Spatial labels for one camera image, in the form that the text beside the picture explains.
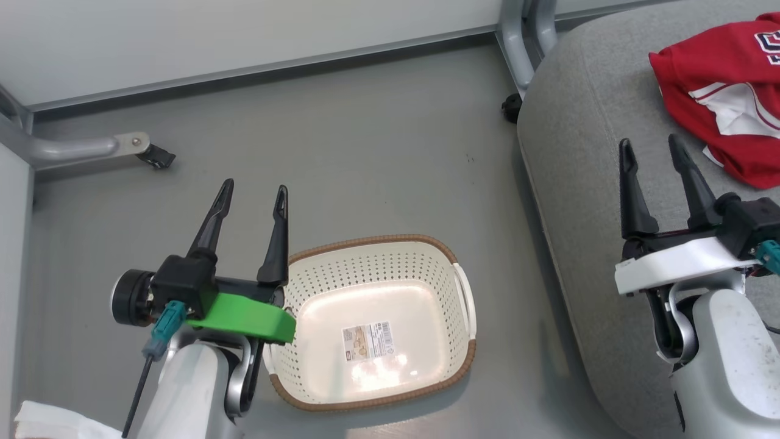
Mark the grey partition leg with plate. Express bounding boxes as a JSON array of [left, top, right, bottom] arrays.
[[0, 84, 151, 171]]

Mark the black caster wheel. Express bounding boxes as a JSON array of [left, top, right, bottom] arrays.
[[136, 145, 177, 171], [501, 93, 526, 124]]

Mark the grey fabric sofa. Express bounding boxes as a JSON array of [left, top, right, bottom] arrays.
[[516, 0, 780, 439]]

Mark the paper label sticker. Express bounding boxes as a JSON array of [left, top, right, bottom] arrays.
[[341, 321, 397, 363]]

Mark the white folded cloth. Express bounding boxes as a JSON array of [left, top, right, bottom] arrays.
[[13, 400, 124, 439]]

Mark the red and white garment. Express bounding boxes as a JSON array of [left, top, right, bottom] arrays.
[[648, 12, 780, 190]]

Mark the white perforated laundry basket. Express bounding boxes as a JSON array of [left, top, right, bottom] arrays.
[[263, 234, 478, 413]]

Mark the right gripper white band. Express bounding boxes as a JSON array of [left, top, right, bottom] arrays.
[[614, 134, 761, 298]]

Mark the teal connector with black cable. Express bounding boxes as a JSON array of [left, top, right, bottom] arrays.
[[121, 300, 188, 439]]

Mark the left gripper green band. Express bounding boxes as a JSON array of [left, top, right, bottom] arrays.
[[111, 178, 298, 344]]

